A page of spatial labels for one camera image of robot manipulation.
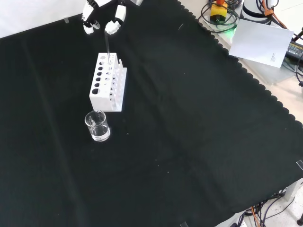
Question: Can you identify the yellow stop button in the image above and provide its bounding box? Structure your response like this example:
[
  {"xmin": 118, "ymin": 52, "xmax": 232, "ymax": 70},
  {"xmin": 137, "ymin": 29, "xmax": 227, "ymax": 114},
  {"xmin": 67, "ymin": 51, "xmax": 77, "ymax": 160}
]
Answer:
[{"xmin": 209, "ymin": 0, "xmax": 229, "ymax": 24}]

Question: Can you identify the black power adapter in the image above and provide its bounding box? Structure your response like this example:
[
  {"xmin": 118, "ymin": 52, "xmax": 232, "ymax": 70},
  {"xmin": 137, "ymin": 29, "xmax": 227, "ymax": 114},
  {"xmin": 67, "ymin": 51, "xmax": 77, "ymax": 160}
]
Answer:
[{"xmin": 285, "ymin": 39, "xmax": 303, "ymax": 63}]

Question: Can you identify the orange cable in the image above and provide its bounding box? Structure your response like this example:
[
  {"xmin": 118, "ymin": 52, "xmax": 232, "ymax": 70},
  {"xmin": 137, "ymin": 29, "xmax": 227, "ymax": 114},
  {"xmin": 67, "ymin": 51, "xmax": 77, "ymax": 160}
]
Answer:
[{"xmin": 263, "ymin": 0, "xmax": 288, "ymax": 30}]

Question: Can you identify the clear glass rod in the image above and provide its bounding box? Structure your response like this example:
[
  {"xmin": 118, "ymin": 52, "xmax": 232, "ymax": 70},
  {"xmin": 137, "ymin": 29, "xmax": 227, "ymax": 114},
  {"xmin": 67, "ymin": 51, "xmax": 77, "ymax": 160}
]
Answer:
[{"xmin": 104, "ymin": 30, "xmax": 111, "ymax": 65}]

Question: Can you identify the pale board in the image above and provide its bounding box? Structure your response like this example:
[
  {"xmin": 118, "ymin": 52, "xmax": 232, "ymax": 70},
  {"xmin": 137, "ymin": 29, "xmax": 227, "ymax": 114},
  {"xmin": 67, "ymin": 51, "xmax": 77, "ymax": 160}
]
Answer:
[{"xmin": 229, "ymin": 18, "xmax": 295, "ymax": 69}]

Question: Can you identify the white test tube rack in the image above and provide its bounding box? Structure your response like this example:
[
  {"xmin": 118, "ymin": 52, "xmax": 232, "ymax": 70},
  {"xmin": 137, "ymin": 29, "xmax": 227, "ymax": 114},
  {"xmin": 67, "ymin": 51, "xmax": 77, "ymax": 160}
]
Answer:
[{"xmin": 89, "ymin": 52, "xmax": 128, "ymax": 113}]

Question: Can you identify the black table cloth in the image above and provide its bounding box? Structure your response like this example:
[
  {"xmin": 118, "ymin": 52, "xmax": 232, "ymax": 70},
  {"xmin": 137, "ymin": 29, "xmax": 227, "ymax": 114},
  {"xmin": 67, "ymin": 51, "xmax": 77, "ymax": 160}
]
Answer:
[{"xmin": 0, "ymin": 0, "xmax": 303, "ymax": 227}]

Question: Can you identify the clear glass beaker with water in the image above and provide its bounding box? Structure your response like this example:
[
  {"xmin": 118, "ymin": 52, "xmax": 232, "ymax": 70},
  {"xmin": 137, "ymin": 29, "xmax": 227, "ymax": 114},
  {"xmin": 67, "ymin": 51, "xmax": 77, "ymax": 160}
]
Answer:
[{"xmin": 84, "ymin": 109, "xmax": 111, "ymax": 142}]

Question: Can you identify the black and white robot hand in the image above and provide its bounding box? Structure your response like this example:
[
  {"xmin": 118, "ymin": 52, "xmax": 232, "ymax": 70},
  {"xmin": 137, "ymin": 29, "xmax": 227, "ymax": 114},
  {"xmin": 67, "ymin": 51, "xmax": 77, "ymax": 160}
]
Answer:
[{"xmin": 81, "ymin": 0, "xmax": 144, "ymax": 36}]

